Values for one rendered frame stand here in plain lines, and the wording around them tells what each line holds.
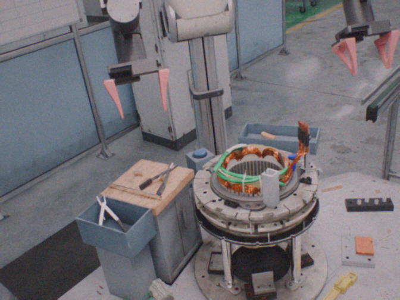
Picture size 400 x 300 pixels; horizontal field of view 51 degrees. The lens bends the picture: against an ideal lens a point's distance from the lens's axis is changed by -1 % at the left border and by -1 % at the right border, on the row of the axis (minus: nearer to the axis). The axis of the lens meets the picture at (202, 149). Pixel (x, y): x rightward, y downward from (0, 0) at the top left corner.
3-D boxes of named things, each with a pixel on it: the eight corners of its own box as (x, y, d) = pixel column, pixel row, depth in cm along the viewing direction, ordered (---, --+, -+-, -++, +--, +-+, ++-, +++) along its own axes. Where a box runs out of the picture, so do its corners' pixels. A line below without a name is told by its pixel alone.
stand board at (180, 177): (156, 216, 109) (155, 209, 107) (101, 200, 118) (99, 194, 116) (194, 176, 123) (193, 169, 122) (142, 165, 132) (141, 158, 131)
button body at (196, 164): (221, 217, 147) (214, 155, 134) (204, 225, 144) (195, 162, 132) (211, 208, 152) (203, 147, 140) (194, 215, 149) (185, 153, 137)
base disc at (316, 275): (287, 343, 100) (287, 341, 100) (167, 279, 122) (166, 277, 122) (349, 246, 126) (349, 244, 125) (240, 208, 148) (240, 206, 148)
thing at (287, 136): (318, 197, 150) (320, 127, 136) (314, 216, 141) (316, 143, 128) (250, 190, 159) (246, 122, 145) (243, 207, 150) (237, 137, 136)
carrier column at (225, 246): (231, 291, 115) (225, 233, 105) (224, 287, 116) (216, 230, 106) (236, 285, 116) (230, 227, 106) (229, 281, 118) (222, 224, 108)
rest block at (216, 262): (225, 257, 124) (225, 252, 123) (224, 270, 120) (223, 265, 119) (212, 256, 125) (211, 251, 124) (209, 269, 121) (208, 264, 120)
